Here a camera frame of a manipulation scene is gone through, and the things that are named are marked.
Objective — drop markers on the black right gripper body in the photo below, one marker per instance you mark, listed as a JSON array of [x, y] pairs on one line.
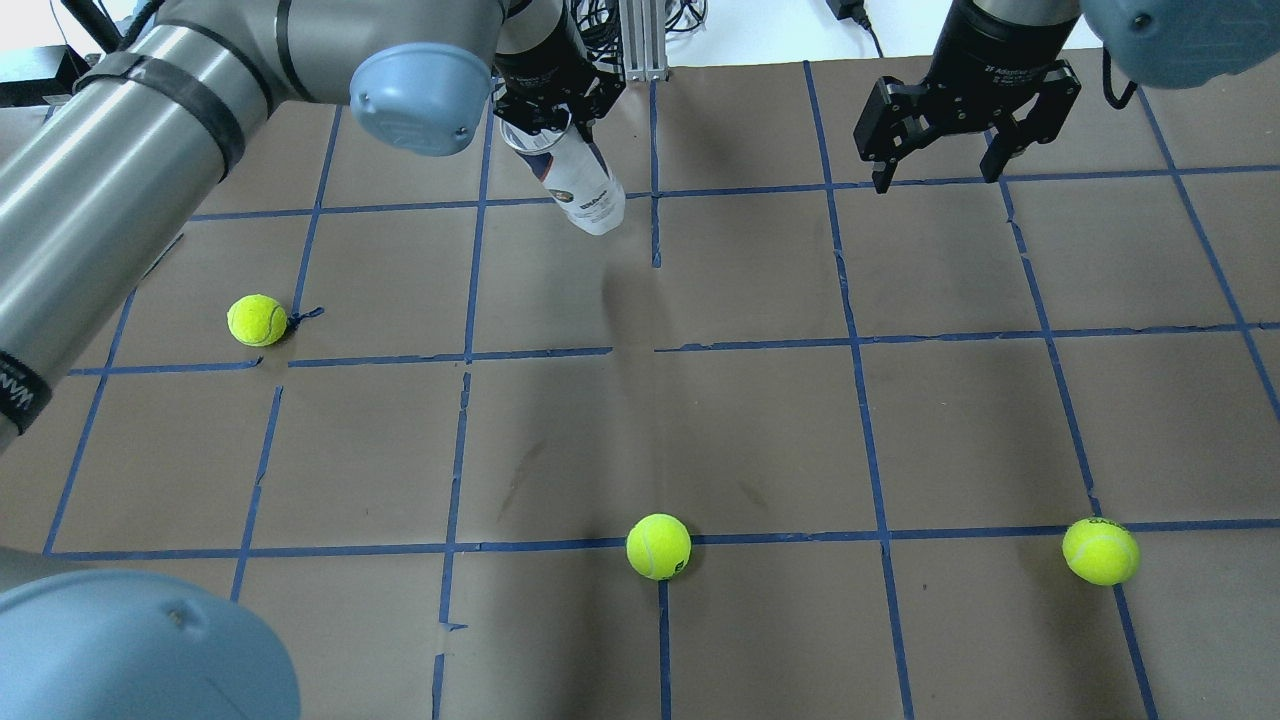
[[992, 45]]

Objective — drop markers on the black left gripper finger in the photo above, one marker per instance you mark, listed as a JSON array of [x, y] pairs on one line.
[[527, 116], [584, 120]]

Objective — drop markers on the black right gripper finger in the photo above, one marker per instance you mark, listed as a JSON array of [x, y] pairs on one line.
[[891, 125], [1055, 97]]

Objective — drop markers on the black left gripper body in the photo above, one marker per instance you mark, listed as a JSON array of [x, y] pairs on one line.
[[537, 62]]

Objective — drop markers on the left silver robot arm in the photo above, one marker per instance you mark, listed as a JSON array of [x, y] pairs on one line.
[[100, 191]]

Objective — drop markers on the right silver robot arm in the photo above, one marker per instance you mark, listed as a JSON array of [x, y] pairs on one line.
[[1167, 44]]

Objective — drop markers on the tennis ball on tape cross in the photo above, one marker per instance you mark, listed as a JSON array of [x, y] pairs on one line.
[[257, 320]]

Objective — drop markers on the centre tennis ball between bases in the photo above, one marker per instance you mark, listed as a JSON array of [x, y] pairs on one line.
[[658, 547]]

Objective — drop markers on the tennis ball near base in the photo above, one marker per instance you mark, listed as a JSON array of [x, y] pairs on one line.
[[1101, 551]]

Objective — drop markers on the aluminium frame post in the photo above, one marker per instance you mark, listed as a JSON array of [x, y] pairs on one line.
[[643, 39]]

